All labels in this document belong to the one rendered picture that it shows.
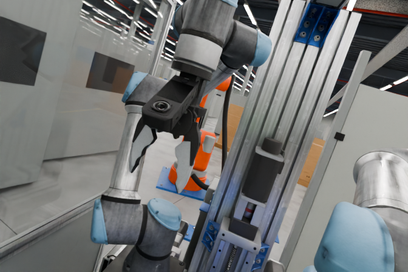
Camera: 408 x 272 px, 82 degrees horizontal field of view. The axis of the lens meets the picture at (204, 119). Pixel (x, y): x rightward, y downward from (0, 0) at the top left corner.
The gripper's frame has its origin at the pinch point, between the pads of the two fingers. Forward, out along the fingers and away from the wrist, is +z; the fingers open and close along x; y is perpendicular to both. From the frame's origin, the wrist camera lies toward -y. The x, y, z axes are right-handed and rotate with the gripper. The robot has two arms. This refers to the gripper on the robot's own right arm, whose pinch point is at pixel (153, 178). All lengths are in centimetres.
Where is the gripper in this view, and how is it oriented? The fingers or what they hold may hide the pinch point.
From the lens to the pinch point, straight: 42.0
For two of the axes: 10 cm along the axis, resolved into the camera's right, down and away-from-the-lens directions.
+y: 2.3, -0.3, 9.7
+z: -3.1, 9.4, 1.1
